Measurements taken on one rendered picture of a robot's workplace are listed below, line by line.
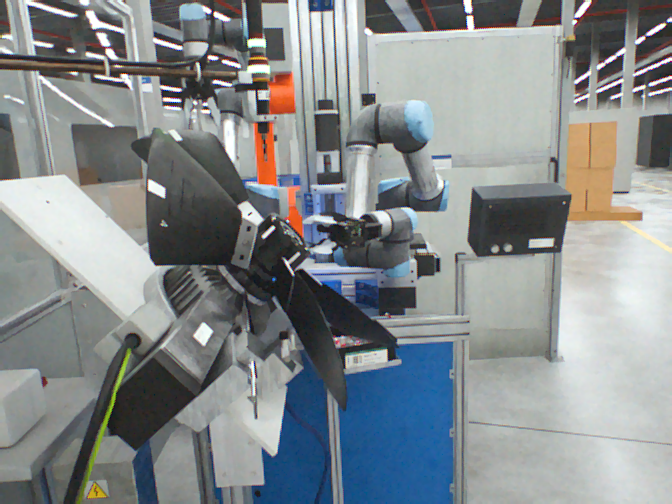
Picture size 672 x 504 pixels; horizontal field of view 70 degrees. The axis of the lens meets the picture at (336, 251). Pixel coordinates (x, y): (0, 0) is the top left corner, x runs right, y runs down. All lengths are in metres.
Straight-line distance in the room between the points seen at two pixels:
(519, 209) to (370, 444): 0.89
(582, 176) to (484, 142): 6.14
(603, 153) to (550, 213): 7.58
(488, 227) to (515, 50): 1.77
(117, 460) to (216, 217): 0.50
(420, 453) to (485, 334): 1.60
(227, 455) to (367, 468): 0.77
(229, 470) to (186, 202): 0.58
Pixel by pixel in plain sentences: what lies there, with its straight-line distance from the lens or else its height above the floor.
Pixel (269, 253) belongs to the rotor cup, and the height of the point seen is 1.20.
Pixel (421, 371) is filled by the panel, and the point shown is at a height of 0.67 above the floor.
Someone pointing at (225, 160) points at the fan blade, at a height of 1.37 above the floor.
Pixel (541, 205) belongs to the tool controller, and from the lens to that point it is 1.51.
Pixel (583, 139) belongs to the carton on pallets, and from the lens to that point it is 9.06.
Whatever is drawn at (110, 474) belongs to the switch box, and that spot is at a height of 0.82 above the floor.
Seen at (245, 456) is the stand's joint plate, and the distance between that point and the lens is 1.10.
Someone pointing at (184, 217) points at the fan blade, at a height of 1.30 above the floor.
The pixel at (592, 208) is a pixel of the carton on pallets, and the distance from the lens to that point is 9.18.
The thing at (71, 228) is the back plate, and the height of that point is 1.27.
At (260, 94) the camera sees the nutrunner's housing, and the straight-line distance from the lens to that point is 1.07.
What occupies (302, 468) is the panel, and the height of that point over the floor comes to 0.35.
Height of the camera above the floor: 1.39
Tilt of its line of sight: 12 degrees down
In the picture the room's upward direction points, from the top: 3 degrees counter-clockwise
